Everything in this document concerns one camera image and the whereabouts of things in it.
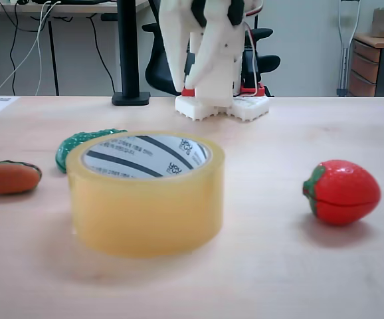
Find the grey metal crutch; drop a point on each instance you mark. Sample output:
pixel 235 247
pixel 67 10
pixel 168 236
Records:
pixel 345 60

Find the brown drawer cabinet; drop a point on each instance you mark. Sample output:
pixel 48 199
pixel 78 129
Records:
pixel 361 66

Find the green toy cucumber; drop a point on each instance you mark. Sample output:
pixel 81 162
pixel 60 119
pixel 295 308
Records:
pixel 69 146

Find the background desk with black legs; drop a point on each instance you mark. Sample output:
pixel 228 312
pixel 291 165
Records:
pixel 53 50

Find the red toy strawberry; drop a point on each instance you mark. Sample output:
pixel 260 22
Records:
pixel 345 192

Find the yellow packing tape roll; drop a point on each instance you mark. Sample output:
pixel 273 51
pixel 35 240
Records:
pixel 145 216

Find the black office chair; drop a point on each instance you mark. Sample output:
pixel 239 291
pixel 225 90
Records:
pixel 157 76

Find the black pole stand with base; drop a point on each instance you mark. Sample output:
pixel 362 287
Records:
pixel 127 50

